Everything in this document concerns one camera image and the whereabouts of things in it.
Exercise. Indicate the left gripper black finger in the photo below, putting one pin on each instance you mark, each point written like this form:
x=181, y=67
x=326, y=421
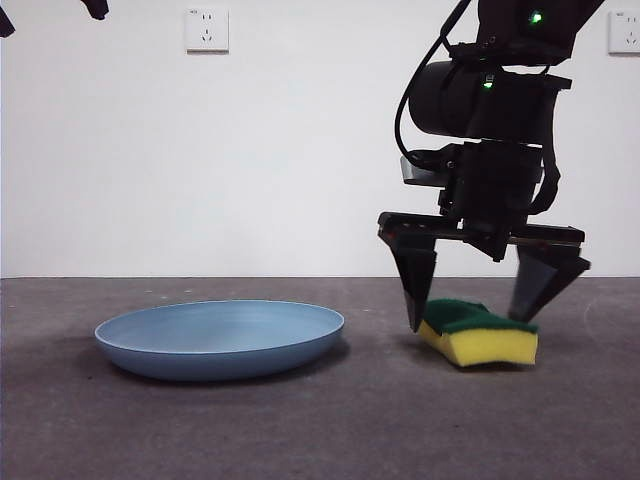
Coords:
x=96, y=9
x=4, y=25

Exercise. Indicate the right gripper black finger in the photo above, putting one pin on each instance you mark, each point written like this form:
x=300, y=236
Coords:
x=417, y=285
x=542, y=285

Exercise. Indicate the yellow sponge with green pad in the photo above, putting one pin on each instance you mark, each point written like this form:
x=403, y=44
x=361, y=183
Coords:
x=492, y=350

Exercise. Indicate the blue round plate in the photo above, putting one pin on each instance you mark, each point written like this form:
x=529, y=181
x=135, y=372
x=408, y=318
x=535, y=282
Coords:
x=220, y=345

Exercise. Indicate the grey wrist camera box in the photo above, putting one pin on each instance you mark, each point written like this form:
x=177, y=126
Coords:
x=422, y=172

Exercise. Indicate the white wall socket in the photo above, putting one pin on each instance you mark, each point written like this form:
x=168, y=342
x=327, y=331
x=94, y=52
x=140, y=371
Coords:
x=207, y=30
x=625, y=34

